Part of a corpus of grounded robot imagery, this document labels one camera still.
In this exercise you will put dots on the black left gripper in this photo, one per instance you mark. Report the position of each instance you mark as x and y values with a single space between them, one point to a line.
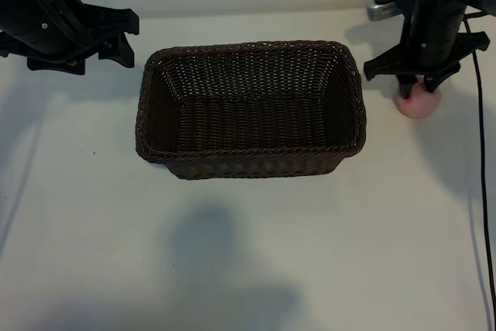
112 23

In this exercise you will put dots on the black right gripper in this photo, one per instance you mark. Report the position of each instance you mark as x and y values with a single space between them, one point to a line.
434 48

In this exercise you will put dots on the pink peach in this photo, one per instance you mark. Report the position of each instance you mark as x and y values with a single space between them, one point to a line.
420 108

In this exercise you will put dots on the dark brown woven basket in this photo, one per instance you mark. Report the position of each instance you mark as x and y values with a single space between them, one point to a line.
252 125

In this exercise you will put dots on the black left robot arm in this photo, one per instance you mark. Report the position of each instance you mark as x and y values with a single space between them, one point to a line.
23 13

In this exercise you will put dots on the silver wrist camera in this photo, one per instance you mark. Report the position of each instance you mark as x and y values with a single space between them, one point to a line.
379 11

